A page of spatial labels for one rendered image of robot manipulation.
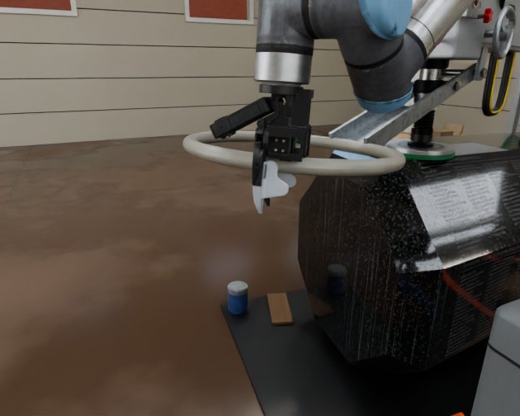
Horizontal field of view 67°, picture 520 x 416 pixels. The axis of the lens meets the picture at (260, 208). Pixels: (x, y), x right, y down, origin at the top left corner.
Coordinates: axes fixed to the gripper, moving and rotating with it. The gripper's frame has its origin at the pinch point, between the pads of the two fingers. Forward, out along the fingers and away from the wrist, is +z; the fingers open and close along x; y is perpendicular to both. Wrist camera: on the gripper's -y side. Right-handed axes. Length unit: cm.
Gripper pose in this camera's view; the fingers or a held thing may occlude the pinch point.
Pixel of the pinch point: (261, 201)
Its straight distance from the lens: 69.5
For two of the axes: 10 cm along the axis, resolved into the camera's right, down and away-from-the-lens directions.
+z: -0.6, 9.5, 3.0
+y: 9.6, 1.4, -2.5
